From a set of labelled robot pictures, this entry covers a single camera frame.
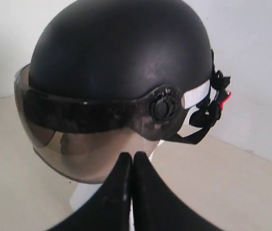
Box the black helmet with visor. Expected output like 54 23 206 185
14 0 231 184

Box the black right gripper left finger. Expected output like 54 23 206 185
49 153 131 231

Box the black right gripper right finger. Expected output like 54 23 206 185
132 152 221 231

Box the white mannequin head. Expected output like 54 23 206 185
69 141 165 217

